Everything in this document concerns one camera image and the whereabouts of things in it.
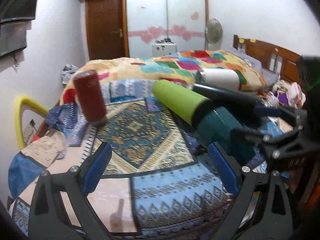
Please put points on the brown wooden door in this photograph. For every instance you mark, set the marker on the brown wooden door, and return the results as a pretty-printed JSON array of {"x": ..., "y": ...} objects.
[{"x": 104, "y": 28}]

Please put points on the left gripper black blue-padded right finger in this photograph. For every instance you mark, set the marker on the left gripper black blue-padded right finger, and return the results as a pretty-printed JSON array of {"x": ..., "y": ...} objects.
[{"x": 260, "y": 208}]

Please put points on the colourful yellow quilt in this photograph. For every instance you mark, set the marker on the colourful yellow quilt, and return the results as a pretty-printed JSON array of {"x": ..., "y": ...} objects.
[{"x": 128, "y": 78}]

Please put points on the pile of clothes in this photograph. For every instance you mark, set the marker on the pile of clothes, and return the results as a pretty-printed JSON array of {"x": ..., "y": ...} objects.
[{"x": 283, "y": 93}]

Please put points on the white cylindrical cup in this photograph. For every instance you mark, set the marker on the white cylindrical cup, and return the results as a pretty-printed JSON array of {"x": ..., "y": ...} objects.
[{"x": 223, "y": 78}]

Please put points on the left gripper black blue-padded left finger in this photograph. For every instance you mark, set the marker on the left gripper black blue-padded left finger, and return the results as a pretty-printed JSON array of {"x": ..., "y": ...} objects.
[{"x": 48, "y": 218}]

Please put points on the yellow curved foam frame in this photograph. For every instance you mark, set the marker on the yellow curved foam frame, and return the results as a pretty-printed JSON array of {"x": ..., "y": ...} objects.
[{"x": 29, "y": 119}]

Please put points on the frosted glass wardrobe doors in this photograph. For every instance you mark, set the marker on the frosted glass wardrobe doors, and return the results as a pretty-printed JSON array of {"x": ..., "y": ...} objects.
[{"x": 183, "y": 21}]

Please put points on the brown wooden headboard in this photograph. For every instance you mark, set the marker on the brown wooden headboard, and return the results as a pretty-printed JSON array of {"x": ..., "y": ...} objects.
[{"x": 272, "y": 57}]

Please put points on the standing electric fan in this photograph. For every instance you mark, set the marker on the standing electric fan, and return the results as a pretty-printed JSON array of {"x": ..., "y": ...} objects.
[{"x": 213, "y": 34}]

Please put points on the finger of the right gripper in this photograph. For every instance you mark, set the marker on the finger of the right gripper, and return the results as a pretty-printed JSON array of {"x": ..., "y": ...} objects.
[
  {"x": 228, "y": 98},
  {"x": 247, "y": 135}
]

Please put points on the white small appliance box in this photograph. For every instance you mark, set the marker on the white small appliance box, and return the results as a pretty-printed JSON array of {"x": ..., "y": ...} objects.
[{"x": 163, "y": 47}]

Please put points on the blue patterned patchwork blanket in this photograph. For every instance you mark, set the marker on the blue patterned patchwork blanket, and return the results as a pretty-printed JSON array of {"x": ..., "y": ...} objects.
[{"x": 160, "y": 182}]

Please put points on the red cylindrical cup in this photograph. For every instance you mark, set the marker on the red cylindrical cup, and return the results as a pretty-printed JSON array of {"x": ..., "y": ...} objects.
[{"x": 90, "y": 97}]

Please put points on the grey pillow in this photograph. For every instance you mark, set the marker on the grey pillow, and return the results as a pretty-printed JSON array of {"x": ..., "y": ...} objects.
[{"x": 270, "y": 77}]

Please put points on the green and teal tumbler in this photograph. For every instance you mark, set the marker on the green and teal tumbler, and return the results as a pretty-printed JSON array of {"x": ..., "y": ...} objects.
[{"x": 211, "y": 123}]

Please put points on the dark wall-mounted shelf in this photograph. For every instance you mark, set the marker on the dark wall-mounted shelf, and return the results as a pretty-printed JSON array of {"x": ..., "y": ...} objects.
[{"x": 13, "y": 26}]

